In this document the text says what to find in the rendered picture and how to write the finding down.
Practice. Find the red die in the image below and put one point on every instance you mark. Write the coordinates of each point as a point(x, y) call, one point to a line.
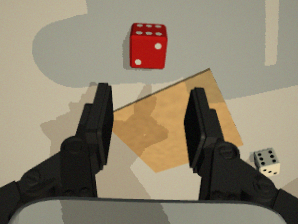
point(148, 44)

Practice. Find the cream die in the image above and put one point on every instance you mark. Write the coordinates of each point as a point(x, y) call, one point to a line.
point(267, 162)

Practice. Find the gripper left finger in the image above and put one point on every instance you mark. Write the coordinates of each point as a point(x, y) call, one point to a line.
point(71, 171)

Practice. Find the tan flat mat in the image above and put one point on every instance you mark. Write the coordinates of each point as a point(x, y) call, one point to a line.
point(153, 126)

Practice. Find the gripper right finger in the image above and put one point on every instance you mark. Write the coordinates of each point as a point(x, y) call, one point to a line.
point(219, 161)

